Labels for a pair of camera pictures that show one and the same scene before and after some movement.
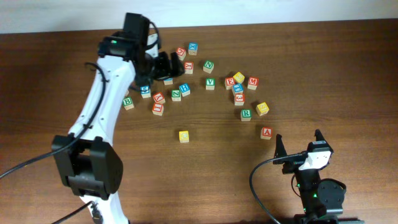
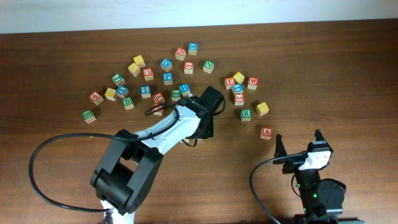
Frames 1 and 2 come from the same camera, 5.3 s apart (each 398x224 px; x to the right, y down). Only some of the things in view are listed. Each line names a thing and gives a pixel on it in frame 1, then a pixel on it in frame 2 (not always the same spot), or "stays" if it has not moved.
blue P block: (168, 81) stays
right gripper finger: (280, 150) stays
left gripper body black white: (162, 66) to (206, 130)
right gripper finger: (319, 135) stays
